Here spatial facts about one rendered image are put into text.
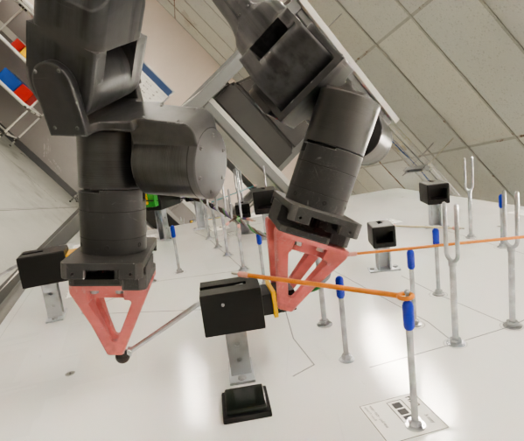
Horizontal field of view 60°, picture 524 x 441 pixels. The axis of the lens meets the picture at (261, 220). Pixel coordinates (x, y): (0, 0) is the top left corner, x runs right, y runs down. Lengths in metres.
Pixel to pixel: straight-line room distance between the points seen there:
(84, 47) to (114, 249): 0.16
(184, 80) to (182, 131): 7.83
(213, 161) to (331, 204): 0.11
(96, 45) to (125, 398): 0.31
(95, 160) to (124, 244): 0.07
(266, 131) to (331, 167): 1.07
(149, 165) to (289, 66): 0.16
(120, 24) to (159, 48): 7.96
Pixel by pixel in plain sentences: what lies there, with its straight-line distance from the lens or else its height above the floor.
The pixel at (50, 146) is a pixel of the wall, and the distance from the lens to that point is 8.24.
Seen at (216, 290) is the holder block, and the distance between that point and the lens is 0.42.
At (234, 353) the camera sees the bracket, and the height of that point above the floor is 1.11.
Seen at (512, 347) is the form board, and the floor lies 1.29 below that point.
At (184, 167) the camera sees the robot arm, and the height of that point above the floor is 1.20.
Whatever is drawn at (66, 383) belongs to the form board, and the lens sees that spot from 0.53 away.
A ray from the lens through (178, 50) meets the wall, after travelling 8.31.
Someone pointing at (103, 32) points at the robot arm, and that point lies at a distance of 0.35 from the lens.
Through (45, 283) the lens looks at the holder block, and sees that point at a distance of 0.71.
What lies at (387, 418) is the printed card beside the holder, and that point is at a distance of 0.40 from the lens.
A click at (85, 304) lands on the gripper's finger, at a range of 0.43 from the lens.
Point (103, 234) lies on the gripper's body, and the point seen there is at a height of 1.12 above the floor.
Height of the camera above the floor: 1.18
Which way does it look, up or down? 5 degrees up
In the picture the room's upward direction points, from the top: 44 degrees clockwise
